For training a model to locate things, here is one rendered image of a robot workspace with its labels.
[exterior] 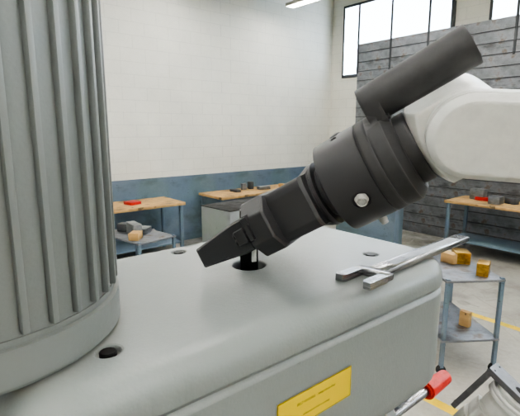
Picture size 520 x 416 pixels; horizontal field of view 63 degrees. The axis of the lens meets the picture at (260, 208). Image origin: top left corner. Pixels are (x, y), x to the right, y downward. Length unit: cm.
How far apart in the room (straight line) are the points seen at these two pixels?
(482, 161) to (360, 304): 16
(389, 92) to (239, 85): 825
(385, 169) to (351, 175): 3
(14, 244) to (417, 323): 39
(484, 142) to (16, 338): 33
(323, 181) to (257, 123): 847
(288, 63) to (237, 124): 184
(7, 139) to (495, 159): 31
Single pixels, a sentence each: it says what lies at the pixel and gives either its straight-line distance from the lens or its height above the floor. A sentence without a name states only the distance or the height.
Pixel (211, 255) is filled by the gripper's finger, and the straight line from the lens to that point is 42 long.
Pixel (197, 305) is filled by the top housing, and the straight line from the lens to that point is 37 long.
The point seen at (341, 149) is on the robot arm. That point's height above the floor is 202.
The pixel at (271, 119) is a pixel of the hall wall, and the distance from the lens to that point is 909.
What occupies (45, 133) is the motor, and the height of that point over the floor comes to 203.
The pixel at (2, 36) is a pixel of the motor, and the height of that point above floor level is 208.
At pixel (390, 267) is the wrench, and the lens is 46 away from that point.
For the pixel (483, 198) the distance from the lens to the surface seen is 784.
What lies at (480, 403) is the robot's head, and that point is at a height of 165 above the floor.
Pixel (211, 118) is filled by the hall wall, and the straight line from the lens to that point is 818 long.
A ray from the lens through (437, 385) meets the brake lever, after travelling 64.
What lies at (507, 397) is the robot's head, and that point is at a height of 168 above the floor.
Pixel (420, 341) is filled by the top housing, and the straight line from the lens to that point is 52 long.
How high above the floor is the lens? 203
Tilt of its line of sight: 10 degrees down
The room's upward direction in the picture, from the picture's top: straight up
